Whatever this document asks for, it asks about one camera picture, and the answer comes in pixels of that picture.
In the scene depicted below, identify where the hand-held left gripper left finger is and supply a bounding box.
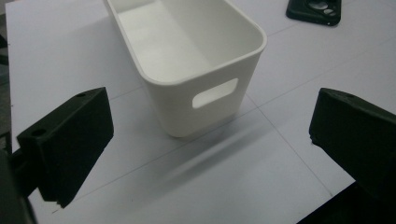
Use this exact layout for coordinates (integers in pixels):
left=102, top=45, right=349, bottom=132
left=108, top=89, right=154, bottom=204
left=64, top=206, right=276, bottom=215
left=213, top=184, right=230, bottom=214
left=10, top=87, right=115, bottom=209

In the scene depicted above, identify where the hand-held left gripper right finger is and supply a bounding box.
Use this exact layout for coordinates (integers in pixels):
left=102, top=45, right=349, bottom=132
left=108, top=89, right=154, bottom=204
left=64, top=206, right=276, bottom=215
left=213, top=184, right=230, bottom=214
left=308, top=88, right=396, bottom=203

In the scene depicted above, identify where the white plastic storage bin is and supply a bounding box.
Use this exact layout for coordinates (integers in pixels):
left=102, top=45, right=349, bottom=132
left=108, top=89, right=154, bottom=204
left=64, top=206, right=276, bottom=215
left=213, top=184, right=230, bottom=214
left=103, top=0, right=268, bottom=138

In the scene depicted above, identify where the white table sheet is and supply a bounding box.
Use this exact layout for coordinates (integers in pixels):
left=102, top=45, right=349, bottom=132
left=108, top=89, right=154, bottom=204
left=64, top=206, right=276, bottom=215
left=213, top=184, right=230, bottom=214
left=5, top=0, right=396, bottom=224

